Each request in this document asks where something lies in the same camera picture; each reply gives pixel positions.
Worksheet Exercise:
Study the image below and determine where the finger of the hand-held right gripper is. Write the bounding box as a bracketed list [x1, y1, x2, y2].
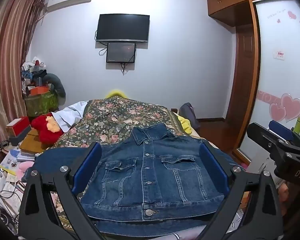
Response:
[247, 122, 294, 162]
[268, 120, 300, 147]

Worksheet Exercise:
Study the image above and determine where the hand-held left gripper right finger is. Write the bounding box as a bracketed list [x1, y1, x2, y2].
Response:
[199, 140, 283, 240]

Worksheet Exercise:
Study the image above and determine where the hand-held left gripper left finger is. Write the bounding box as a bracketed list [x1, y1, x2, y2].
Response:
[19, 142, 103, 240]

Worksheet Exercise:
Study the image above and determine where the blue denim jacket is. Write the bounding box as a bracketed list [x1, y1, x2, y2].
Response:
[22, 123, 245, 238]

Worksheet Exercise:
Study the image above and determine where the person's right hand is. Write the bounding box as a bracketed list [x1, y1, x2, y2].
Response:
[276, 180, 290, 203]

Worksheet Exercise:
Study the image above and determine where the yellow blanket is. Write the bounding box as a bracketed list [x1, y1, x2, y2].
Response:
[176, 115, 193, 135]

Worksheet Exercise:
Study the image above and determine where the wooden wardrobe with sliding door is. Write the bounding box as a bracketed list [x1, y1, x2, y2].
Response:
[234, 0, 300, 167]

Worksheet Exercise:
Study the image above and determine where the white cloth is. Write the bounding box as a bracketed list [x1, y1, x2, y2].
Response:
[51, 100, 88, 132]

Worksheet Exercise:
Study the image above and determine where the floral bedspread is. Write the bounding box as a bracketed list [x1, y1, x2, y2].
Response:
[44, 99, 215, 233]

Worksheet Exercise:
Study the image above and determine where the grey purple backpack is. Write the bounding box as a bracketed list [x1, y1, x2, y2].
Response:
[179, 102, 198, 131]

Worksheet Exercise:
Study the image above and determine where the red plush toy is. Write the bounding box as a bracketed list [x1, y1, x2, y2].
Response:
[31, 112, 64, 145]

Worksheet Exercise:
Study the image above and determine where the brown wooden board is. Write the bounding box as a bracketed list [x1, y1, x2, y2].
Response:
[19, 127, 45, 153]

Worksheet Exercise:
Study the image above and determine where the wooden room door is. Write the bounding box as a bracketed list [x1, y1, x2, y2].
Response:
[226, 26, 256, 123]

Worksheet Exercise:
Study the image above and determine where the pink plush toy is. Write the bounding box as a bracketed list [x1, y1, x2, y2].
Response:
[15, 161, 36, 181]

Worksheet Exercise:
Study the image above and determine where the red rectangular box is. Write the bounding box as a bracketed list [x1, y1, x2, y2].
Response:
[6, 117, 32, 138]

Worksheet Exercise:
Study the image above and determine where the pile of books and papers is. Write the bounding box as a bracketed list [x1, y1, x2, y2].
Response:
[0, 147, 38, 207]

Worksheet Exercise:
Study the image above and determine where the orange box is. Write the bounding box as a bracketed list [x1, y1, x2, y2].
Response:
[30, 86, 51, 96]

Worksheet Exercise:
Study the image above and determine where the pile of assorted clutter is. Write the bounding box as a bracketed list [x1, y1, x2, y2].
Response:
[21, 56, 48, 97]

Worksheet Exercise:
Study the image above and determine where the striped pink curtain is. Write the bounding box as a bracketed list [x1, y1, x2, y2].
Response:
[0, 0, 47, 172]

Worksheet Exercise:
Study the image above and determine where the wooden overhead cabinet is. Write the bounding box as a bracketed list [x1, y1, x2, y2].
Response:
[207, 0, 288, 27]

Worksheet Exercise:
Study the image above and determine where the small black wall monitor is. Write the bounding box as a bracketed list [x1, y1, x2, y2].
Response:
[106, 42, 137, 63]

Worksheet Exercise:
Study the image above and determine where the black wall television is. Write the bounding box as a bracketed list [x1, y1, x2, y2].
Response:
[95, 14, 150, 43]

